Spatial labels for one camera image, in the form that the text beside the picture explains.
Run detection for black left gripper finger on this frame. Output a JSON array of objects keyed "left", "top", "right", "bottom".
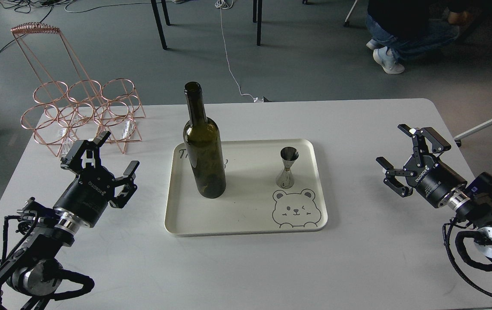
[
  {"left": 108, "top": 161, "right": 140, "bottom": 209},
  {"left": 60, "top": 131, "right": 111, "bottom": 175}
]

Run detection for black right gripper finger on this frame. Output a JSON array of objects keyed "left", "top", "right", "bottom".
[
  {"left": 376, "top": 157, "right": 414, "bottom": 197},
  {"left": 398, "top": 124, "right": 451, "bottom": 166}
]

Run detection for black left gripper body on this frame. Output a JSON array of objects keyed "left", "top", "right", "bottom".
[{"left": 53, "top": 164, "right": 114, "bottom": 228}]

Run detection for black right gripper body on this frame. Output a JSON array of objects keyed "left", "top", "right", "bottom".
[{"left": 404, "top": 154, "right": 467, "bottom": 208}]

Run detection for dark green wine bottle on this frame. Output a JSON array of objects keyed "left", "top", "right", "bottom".
[{"left": 183, "top": 82, "right": 226, "bottom": 198}]

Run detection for silver metal jigger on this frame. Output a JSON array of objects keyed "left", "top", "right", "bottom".
[{"left": 275, "top": 146, "right": 299, "bottom": 189}]

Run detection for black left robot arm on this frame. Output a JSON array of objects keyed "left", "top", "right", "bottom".
[{"left": 0, "top": 131, "right": 139, "bottom": 310}]

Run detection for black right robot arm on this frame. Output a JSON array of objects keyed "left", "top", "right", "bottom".
[{"left": 376, "top": 124, "right": 492, "bottom": 298}]

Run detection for crouching person in jeans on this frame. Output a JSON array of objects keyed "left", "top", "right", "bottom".
[{"left": 366, "top": 0, "right": 470, "bottom": 74}]

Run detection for cream bear serving tray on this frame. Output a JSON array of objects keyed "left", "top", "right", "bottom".
[{"left": 164, "top": 139, "right": 328, "bottom": 236}]

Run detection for black table legs left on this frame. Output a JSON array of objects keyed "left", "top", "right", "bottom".
[{"left": 151, "top": 0, "right": 171, "bottom": 50}]

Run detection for black table legs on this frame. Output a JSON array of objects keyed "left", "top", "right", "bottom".
[
  {"left": 252, "top": 0, "right": 263, "bottom": 47},
  {"left": 151, "top": 0, "right": 171, "bottom": 50}
]

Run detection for black table legs right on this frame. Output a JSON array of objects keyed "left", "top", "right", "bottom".
[{"left": 252, "top": 0, "right": 263, "bottom": 47}]

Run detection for copper wire wine rack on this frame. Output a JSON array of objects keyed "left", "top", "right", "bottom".
[{"left": 10, "top": 23, "right": 146, "bottom": 157}]

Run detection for black cables on floor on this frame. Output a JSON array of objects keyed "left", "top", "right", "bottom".
[{"left": 0, "top": 0, "right": 152, "bottom": 83}]

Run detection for white cable on floor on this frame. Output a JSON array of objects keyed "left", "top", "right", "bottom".
[{"left": 214, "top": 0, "right": 264, "bottom": 103}]

